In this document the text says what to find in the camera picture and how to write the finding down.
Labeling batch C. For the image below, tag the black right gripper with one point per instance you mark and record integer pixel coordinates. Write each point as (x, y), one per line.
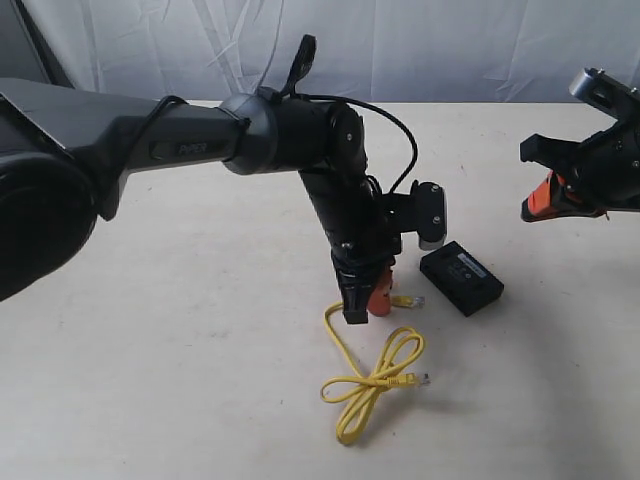
(589, 178)

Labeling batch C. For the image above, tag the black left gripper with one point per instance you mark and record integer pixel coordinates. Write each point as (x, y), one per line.
(364, 277)

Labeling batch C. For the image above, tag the black network switch box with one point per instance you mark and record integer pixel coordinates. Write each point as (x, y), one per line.
(461, 278)

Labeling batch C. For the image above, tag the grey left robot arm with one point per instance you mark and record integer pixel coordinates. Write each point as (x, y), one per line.
(66, 156)

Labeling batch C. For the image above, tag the white backdrop curtain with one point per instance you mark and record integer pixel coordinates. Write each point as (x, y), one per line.
(381, 51)

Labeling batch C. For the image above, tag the black stand pole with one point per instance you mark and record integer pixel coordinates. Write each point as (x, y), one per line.
(25, 54)

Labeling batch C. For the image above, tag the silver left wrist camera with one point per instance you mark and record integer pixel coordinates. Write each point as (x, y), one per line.
(422, 211)

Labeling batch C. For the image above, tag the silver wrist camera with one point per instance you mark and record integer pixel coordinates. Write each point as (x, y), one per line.
(586, 86)
(422, 211)

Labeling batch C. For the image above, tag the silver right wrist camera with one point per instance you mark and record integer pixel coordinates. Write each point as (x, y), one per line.
(586, 86)

